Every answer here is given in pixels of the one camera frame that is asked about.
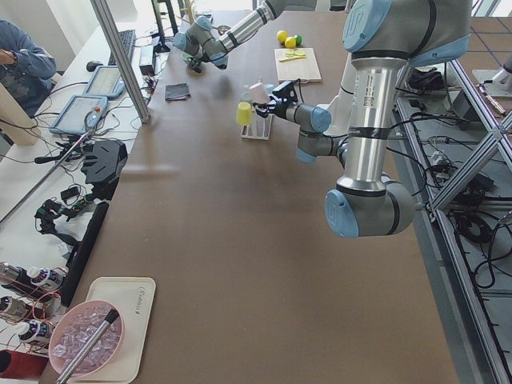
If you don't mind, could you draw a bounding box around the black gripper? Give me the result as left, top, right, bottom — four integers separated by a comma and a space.
186, 57, 202, 73
253, 81, 298, 118

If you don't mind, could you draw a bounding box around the pink plastic cup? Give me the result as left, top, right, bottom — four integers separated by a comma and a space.
249, 82, 270, 105

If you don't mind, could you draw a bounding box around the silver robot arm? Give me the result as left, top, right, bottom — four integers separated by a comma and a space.
254, 1, 472, 238
173, 0, 317, 73

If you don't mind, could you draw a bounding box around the grey plastic cup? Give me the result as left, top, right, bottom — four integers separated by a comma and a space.
240, 91, 252, 103

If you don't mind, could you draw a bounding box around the yellow plastic cup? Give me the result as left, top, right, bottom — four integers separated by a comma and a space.
236, 102, 253, 126

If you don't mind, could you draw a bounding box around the white cup holder rack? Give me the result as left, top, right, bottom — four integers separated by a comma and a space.
239, 75, 277, 141

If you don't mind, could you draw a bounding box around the light blue plastic cup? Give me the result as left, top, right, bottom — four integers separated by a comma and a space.
264, 84, 275, 94

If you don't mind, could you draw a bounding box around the mint green bowl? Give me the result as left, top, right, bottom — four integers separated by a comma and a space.
182, 52, 191, 63

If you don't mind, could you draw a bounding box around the grey folded cloth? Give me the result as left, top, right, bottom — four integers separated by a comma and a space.
165, 83, 190, 101

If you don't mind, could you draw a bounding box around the wooden cutting board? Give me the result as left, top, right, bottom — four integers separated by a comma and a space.
274, 48, 322, 82

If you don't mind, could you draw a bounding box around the black keyboard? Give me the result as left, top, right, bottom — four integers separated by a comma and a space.
118, 30, 136, 62

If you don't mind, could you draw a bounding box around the yellow lemon upper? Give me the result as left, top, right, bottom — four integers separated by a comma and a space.
284, 36, 297, 49

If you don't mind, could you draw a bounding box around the yellow lemon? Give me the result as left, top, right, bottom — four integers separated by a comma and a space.
276, 30, 288, 45
284, 36, 297, 49

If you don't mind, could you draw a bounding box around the yellow lemon lower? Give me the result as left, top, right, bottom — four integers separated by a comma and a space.
276, 30, 288, 45

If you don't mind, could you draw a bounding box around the teach pendant upper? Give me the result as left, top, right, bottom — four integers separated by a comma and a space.
84, 66, 125, 100

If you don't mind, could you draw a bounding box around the teach pendant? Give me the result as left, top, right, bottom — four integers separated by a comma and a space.
50, 95, 108, 135
84, 66, 125, 100

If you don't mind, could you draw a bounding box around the black computer mouse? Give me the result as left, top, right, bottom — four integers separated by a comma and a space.
86, 60, 103, 73

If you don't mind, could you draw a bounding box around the teach pendant lower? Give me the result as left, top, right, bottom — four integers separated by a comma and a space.
50, 95, 108, 135

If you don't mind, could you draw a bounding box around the black plastic stand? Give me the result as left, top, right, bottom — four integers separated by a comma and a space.
81, 139, 128, 200

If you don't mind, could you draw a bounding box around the person in dark clothes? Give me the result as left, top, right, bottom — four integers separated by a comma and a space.
1, 19, 57, 118

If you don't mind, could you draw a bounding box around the cream plastic tray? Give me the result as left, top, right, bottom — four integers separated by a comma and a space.
59, 276, 157, 383

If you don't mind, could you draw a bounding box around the metal scoop in bowl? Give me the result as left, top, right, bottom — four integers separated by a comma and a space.
55, 309, 119, 384

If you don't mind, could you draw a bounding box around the pink bowl with ice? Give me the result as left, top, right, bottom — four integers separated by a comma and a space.
49, 300, 125, 378

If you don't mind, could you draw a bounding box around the aluminium frame post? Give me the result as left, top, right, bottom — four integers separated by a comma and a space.
90, 0, 150, 124

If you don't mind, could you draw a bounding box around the green handled grabber stick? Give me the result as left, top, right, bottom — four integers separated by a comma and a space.
1, 111, 95, 226

